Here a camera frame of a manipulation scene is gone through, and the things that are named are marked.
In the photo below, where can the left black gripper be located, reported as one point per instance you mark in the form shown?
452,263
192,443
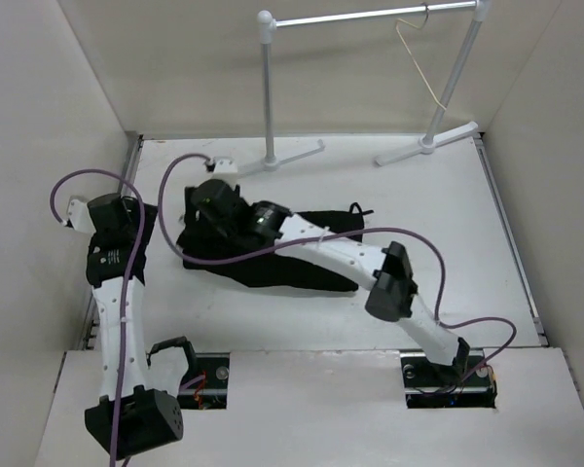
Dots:
151,213

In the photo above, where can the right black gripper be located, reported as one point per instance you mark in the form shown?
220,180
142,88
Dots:
192,216

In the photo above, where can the black trousers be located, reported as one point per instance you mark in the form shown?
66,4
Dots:
198,239

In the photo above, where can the cream wire hanger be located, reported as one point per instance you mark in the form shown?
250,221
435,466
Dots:
411,55

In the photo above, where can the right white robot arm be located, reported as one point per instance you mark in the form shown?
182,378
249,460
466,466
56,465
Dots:
263,244

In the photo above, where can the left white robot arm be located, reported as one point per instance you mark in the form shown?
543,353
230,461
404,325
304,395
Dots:
138,408

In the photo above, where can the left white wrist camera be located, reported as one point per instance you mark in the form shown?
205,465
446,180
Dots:
78,216

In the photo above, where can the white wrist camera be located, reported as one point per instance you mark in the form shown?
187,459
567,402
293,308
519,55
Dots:
78,216
222,168

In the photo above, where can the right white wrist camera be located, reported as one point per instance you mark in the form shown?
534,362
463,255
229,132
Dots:
222,168

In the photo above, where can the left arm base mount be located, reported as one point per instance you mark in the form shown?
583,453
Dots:
198,380

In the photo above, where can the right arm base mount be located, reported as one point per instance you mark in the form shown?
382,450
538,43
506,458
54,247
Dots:
428,387

